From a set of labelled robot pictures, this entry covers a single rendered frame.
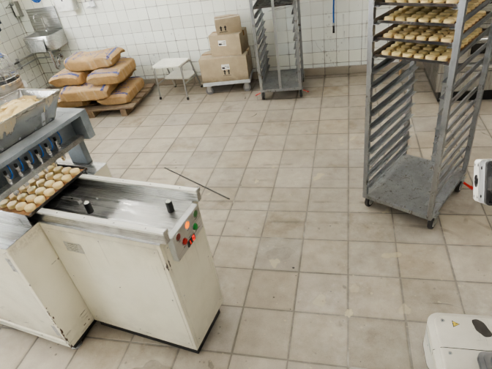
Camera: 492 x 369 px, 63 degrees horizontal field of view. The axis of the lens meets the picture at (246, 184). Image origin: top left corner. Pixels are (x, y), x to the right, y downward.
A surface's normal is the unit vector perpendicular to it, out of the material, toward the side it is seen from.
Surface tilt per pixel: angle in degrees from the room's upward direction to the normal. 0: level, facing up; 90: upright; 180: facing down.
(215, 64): 87
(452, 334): 0
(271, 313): 0
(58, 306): 90
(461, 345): 0
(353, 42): 90
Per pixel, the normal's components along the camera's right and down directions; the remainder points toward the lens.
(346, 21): -0.21, 0.58
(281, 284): -0.14, -0.81
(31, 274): 0.92, 0.11
